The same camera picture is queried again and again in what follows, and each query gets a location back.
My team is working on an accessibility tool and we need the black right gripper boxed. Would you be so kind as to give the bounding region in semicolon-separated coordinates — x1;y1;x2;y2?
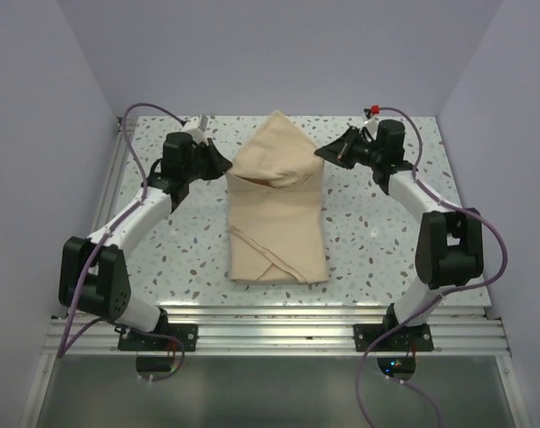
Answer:
315;126;383;170

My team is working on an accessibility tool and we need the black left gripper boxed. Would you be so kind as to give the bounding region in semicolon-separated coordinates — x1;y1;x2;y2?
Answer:
184;137;232;183

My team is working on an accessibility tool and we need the beige cloth mat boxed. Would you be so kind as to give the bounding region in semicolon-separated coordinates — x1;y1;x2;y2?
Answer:
226;111;329;284

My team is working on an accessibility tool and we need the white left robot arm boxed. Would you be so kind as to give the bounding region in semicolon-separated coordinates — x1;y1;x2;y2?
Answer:
59;128;232;350

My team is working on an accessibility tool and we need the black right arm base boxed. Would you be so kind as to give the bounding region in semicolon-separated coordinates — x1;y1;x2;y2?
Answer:
353;304;435;381

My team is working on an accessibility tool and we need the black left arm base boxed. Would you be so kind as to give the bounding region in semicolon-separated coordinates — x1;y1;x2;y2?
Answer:
114;313;199;383

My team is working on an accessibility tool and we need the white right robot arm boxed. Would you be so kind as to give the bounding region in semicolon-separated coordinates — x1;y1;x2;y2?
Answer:
315;118;483;350

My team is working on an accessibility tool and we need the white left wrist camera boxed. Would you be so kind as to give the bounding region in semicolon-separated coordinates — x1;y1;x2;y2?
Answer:
182;114;209;144

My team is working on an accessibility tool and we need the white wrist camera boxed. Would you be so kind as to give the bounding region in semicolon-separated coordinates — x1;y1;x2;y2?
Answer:
182;114;209;144
363;104;380;136

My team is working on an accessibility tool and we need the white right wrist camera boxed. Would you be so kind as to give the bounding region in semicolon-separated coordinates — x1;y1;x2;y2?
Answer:
363;104;380;136

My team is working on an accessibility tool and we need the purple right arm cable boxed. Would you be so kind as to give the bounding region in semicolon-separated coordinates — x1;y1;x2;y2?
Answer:
354;105;510;428

